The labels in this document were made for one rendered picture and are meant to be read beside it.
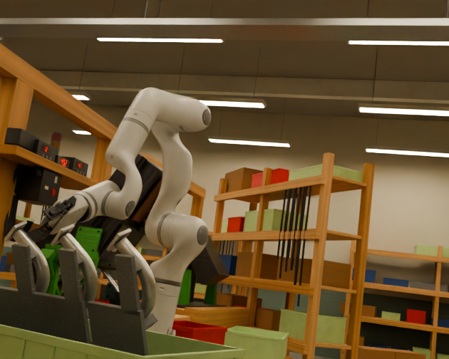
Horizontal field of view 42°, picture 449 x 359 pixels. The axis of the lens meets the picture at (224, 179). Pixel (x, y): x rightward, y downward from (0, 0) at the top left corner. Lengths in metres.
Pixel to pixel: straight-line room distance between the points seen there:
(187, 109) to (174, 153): 0.16
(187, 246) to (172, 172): 0.25
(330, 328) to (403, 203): 6.57
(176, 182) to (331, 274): 3.34
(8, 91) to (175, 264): 1.16
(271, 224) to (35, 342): 4.57
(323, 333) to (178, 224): 3.35
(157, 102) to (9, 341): 0.86
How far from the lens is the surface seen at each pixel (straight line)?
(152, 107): 1.85
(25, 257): 1.46
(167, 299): 1.98
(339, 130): 11.87
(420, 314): 10.83
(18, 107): 2.72
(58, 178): 2.83
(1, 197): 2.66
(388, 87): 9.88
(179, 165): 1.97
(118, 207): 1.67
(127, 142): 1.78
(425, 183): 11.60
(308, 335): 4.96
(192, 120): 1.92
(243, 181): 6.55
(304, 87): 10.00
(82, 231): 2.70
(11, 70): 2.67
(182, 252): 1.95
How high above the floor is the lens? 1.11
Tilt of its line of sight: 10 degrees up
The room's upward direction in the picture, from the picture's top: 8 degrees clockwise
